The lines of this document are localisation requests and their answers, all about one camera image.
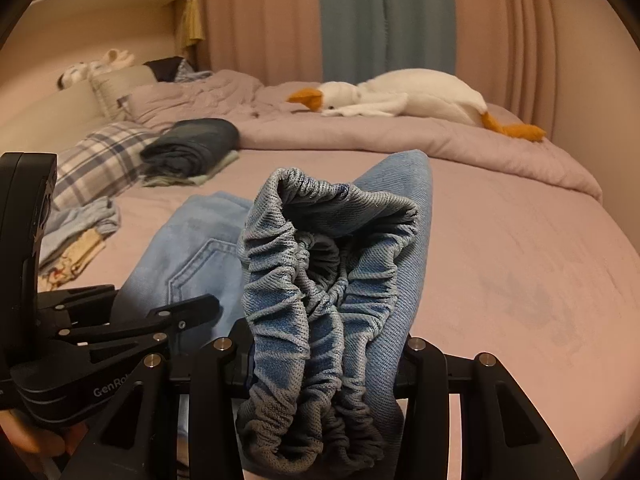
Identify light blue denim pants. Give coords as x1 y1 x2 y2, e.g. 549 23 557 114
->
112 150 432 479

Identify left hand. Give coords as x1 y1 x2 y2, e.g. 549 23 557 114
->
1 411 88 457

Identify cartoon print garment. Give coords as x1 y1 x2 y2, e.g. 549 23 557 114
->
38 229 105 292

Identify folded light blue shorts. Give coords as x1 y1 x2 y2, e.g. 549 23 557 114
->
39 197 120 270

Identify folded light green garment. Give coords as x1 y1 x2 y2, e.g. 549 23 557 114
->
142 150 240 188

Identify plaid pillow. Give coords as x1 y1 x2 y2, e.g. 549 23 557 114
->
53 122 160 210

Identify folded dark denim jeans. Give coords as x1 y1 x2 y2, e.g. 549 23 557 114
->
140 118 240 178

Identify pink-purple comforter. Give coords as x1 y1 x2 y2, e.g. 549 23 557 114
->
125 70 603 200

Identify beige pillow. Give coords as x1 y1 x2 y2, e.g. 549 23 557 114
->
90 65 156 122

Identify dark clothes by headboard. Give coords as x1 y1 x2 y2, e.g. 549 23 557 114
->
144 56 213 82

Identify small white plush toy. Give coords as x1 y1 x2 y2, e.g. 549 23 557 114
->
56 49 136 90

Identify pink curtain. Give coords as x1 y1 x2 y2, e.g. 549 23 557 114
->
198 0 560 133

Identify white goose plush toy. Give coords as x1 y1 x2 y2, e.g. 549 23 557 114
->
288 68 546 142

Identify blue curtain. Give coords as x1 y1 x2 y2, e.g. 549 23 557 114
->
319 0 457 84

